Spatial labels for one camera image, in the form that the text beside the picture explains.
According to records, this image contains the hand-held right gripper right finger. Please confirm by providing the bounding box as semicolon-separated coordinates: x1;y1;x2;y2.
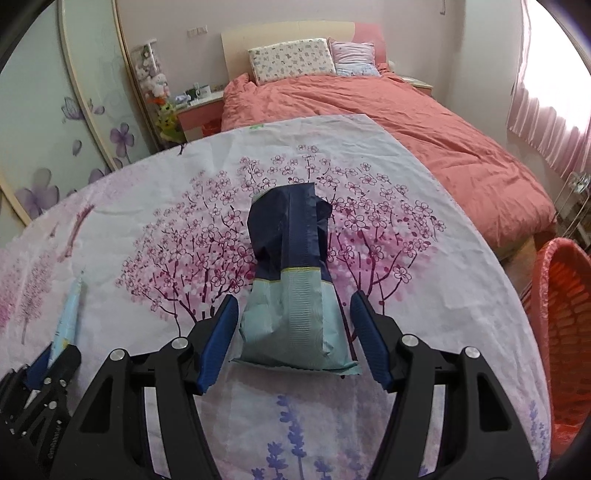
349;291;539;480

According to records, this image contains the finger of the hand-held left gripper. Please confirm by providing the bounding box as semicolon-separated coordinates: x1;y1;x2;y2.
21;348;52;402
46;344;83;398

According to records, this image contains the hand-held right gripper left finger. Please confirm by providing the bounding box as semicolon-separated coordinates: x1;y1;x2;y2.
48;294;239;480

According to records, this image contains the blue tissue pack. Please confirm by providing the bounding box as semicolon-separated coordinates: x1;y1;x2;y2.
48;268;89;366

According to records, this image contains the navy and grey-blue packet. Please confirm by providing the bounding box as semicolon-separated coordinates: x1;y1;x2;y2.
229;182;362;377

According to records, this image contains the orange plastic laundry basket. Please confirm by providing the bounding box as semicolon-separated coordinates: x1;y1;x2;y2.
531;237;591;462

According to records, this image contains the floral pink purple tablecloth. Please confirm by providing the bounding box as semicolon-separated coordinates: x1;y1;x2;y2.
0;114;552;480

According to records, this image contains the coral duvet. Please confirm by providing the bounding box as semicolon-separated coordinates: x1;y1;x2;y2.
221;74;557;252

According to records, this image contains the green plush toy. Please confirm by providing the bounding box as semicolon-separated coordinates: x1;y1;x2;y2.
156;102;178;139

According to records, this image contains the pink nightstand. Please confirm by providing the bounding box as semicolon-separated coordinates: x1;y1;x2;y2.
178;90;227;141

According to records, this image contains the floral sliding door wardrobe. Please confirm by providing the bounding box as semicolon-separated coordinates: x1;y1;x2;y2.
0;0;160;227

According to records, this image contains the cream nightstand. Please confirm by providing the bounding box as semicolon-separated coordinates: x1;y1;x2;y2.
401;75;435;95

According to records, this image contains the clear tube of plush toys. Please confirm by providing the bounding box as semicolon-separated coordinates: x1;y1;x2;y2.
130;41;181;144

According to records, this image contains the pink striped pillow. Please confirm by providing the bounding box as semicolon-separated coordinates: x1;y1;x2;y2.
329;41;382;77

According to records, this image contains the white floral pillow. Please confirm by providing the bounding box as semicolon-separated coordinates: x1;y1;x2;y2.
248;38;338;86

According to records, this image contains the pink curtain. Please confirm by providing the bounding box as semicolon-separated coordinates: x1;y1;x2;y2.
505;0;591;178

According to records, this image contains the cream pink headboard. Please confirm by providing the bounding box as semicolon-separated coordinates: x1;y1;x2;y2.
221;21;389;86

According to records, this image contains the white wire rack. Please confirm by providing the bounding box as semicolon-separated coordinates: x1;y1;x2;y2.
551;171;591;241

